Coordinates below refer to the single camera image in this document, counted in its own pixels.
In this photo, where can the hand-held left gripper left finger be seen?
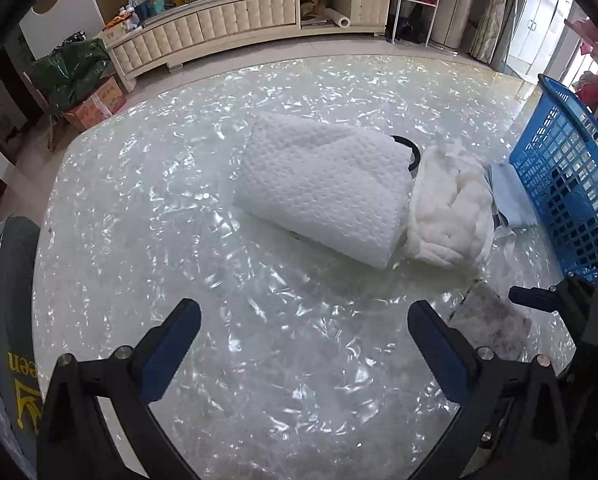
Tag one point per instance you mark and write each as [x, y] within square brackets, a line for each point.
[174, 347]

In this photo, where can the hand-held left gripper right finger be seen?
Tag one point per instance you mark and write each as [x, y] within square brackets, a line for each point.
[436, 355]

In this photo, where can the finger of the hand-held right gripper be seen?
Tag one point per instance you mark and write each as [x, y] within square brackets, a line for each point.
[534, 296]

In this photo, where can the grey stained sponge cloth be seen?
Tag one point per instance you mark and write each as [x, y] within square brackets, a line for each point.
[489, 317]

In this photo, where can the light blue cloth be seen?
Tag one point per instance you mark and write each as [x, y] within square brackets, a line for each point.
[510, 195]

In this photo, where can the white fluffy cotton cloth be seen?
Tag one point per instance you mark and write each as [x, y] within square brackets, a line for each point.
[454, 215]

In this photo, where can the blue plastic basket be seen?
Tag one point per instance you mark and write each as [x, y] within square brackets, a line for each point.
[554, 160]

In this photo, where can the white quilted towel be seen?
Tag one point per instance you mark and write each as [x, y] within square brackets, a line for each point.
[319, 185]

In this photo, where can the dark cloth with yellow print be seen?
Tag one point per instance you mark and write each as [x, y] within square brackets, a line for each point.
[14, 340]

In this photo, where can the black round band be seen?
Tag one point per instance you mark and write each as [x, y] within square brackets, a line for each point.
[413, 152]

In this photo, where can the pink clothing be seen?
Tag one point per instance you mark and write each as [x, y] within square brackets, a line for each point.
[591, 87]

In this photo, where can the cardboard box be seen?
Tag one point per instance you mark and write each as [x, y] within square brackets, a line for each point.
[99, 102]

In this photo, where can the patterned curtain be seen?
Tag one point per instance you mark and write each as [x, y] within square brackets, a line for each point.
[494, 10]

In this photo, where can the green plastic bag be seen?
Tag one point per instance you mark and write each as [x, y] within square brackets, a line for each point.
[69, 72]

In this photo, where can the white standing air conditioner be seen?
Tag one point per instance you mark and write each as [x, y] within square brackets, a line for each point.
[454, 0]

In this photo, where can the white metal rack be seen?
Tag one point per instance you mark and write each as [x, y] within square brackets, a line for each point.
[396, 15]

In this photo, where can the cream tufted TV cabinet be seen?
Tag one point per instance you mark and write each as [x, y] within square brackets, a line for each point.
[229, 20]

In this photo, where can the white paper roll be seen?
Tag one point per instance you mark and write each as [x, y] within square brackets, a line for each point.
[339, 17]

